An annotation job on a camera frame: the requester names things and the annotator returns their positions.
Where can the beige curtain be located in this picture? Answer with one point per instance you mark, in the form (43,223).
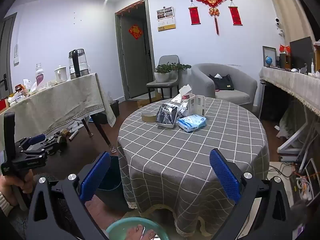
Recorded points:
(290,10)

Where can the small blue globe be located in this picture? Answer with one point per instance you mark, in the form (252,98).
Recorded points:
(269,60)

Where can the person's left hand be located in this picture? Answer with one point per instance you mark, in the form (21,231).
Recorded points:
(7,182)

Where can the black monitor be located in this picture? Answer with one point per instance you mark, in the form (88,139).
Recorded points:
(301,52)

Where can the red hanging scroll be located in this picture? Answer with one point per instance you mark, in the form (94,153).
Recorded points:
(235,15)
(194,15)

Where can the grey dining chair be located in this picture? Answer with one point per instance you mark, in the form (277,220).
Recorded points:
(168,60)

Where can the black handbag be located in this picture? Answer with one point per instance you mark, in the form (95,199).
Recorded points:
(222,82)

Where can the wall calendar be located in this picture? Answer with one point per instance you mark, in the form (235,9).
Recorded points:
(166,20)

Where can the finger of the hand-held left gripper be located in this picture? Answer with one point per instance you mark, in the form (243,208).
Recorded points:
(51,145)
(37,139)

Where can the red and white box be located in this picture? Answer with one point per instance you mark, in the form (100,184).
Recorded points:
(178,98)

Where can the white squeeze bottle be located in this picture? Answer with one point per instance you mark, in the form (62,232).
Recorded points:
(312,66)

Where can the red diamond door sticker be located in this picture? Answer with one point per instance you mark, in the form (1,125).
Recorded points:
(135,32)

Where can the brown cardboard box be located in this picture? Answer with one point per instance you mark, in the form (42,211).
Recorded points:
(317,55)

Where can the beige tablecloth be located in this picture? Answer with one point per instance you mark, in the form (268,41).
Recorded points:
(62,100)

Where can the brown wooden box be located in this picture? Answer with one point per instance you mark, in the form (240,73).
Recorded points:
(285,61)

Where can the green wash basin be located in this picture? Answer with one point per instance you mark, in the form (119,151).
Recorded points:
(117,226)

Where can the black printed packet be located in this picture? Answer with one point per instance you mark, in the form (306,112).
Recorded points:
(166,115)

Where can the small red flags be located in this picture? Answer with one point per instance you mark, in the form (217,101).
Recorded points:
(284,48)

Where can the white lidded mug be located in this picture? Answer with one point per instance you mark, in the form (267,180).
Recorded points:
(60,75)

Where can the plastic bottle purple label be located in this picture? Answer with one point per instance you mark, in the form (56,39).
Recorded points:
(39,78)

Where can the white security camera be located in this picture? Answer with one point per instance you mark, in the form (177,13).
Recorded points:
(277,22)

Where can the heap of plastic bags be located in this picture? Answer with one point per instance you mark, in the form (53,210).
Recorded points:
(22,90)

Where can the dark grey door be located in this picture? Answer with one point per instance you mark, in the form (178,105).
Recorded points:
(6,55)

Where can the white printed carton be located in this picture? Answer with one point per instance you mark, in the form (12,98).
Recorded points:
(197,105)

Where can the person's left foot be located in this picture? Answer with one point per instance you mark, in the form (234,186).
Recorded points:
(135,232)

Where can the beige lace desk cloth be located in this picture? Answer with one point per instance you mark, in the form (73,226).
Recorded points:
(287,82)

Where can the grey armchair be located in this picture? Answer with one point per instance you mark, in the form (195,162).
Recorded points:
(232,95)

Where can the dark teal waste bin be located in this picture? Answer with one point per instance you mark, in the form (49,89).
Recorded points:
(112,180)

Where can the round table, grey checked cloth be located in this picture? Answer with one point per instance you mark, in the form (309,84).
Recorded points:
(175,155)

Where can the glass electric kettle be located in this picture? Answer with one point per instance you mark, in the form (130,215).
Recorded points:
(82,60)

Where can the person's left forearm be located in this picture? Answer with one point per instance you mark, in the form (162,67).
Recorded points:
(4,202)

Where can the small black bin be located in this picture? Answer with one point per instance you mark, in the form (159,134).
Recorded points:
(115,108)

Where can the blue and white wipes packet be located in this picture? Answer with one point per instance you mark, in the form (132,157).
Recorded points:
(192,122)

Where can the potted green plant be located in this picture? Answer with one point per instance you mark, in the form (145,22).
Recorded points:
(182,67)
(162,73)

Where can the white desk frame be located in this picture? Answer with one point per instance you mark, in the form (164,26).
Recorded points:
(295,137)

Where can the grey picture frame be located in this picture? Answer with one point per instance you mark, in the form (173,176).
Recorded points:
(273,51)

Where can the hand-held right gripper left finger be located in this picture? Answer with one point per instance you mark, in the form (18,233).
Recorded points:
(95,177)

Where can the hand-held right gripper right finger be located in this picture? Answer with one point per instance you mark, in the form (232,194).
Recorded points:
(225,175)

